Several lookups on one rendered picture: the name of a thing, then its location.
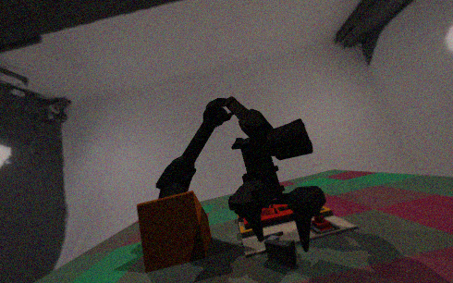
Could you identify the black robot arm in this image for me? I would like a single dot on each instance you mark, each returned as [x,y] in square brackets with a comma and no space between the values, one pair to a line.
[253,195]

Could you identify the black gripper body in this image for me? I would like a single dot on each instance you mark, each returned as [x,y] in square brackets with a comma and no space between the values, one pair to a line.
[302,200]

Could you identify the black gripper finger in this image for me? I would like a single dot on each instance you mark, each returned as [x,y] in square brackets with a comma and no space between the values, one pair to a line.
[303,223]
[256,226]

